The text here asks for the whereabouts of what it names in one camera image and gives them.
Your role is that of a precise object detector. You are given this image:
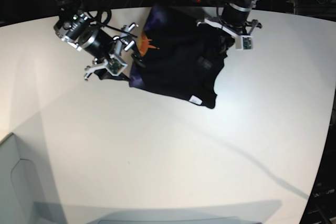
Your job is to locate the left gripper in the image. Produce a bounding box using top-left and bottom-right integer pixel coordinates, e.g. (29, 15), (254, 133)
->
(196, 17), (263, 40)

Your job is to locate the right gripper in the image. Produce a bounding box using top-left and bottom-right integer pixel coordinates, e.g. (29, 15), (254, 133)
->
(83, 23), (145, 80)

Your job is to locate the black T-shirt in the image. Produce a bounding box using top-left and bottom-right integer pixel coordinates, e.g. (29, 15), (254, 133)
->
(96, 5), (234, 110)

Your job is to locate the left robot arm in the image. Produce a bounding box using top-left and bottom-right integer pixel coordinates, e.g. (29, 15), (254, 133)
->
(196, 0), (262, 39)

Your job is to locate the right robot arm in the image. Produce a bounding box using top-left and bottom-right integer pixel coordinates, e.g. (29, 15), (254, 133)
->
(54, 0), (145, 81)

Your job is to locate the white bin at table corner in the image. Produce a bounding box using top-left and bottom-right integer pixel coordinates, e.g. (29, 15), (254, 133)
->
(0, 132), (66, 224)

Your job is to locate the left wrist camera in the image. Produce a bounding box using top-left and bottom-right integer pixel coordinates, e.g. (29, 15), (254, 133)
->
(235, 35), (253, 50)

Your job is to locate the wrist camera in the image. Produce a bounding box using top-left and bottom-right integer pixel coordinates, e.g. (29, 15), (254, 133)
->
(235, 35), (253, 50)
(107, 58), (128, 76)

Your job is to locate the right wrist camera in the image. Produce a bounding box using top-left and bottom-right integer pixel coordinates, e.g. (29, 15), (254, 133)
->
(107, 58), (128, 76)

